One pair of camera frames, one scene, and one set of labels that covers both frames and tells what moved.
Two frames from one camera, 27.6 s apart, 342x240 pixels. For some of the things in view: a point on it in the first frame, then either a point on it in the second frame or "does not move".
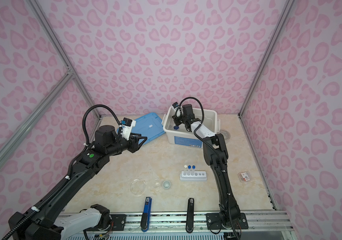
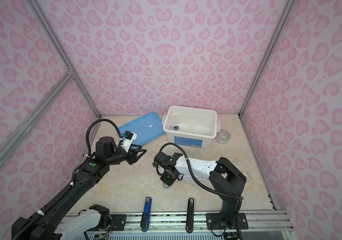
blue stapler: [146, 215] does not move
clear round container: [226, 133] does not move
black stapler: [189, 226] does not move
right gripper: [177, 119] → [168, 182]
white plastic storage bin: [182, 137] does not move
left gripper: [134, 142] → [133, 157]
